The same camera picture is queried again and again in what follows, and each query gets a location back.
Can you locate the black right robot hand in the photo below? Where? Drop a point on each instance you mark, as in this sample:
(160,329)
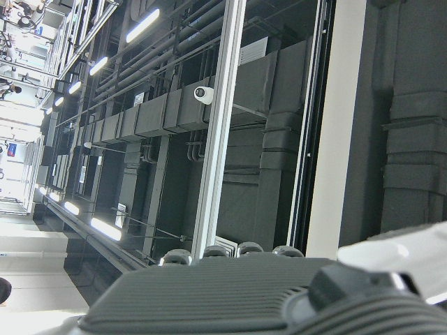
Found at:
(209,296)

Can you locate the long ceiling light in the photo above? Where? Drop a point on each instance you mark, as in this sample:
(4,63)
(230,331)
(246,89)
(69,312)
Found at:
(59,101)
(72,208)
(74,87)
(54,197)
(106,229)
(98,65)
(142,25)

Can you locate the white air vent grille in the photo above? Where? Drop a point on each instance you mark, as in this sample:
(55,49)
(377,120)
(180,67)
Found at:
(253,50)

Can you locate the distant person white shirt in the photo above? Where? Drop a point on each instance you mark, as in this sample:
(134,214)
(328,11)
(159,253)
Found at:
(10,89)

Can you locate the dark ventilation duct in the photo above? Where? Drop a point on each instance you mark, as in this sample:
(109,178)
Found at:
(153,117)

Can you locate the white dome security camera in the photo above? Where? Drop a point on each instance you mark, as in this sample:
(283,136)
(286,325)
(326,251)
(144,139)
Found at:
(204,95)

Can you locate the blue red wall sign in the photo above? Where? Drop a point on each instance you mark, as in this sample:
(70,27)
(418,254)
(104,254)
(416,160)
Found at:
(12,149)

